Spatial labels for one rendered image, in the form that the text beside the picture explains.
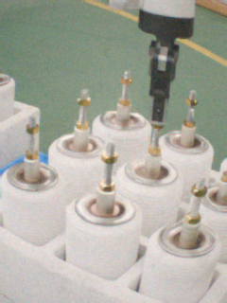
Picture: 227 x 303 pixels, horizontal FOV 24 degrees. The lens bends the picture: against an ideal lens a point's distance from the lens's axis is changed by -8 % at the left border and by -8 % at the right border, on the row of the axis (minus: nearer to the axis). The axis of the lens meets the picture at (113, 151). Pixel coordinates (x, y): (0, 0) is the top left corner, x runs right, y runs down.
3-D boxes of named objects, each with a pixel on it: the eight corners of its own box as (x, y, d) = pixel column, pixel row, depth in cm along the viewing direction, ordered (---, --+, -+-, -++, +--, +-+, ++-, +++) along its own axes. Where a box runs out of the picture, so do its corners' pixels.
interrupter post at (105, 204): (109, 219, 67) (111, 196, 66) (91, 212, 68) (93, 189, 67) (117, 209, 69) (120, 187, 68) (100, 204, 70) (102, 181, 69)
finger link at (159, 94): (155, 80, 68) (151, 117, 70) (153, 89, 65) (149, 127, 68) (166, 82, 68) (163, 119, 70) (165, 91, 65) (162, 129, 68)
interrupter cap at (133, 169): (113, 170, 78) (113, 166, 77) (150, 155, 82) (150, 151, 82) (151, 194, 73) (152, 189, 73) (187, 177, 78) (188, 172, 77)
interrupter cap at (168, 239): (148, 231, 65) (148, 226, 65) (200, 221, 68) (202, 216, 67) (170, 265, 59) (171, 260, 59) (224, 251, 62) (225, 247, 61)
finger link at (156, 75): (151, 51, 64) (148, 89, 68) (150, 58, 62) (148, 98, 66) (173, 55, 63) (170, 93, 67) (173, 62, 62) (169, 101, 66)
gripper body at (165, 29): (195, 17, 62) (190, 82, 66) (194, 7, 69) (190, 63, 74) (136, 8, 63) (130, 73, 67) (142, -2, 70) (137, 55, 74)
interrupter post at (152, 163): (139, 173, 78) (141, 151, 76) (150, 168, 79) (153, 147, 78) (151, 180, 76) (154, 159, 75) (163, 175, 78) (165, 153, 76)
